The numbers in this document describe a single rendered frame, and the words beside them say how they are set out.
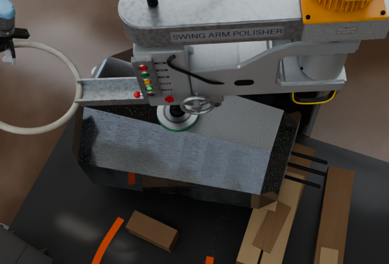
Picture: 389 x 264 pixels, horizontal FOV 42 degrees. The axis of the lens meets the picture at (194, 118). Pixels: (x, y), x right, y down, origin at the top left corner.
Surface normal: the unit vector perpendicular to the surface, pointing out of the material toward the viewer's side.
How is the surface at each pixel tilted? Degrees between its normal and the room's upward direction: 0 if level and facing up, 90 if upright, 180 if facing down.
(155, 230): 0
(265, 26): 90
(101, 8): 0
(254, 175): 45
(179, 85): 90
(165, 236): 0
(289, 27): 90
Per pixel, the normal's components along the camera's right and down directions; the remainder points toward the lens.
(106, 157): -0.26, 0.28
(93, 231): -0.08, -0.46
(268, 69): 0.01, 0.89
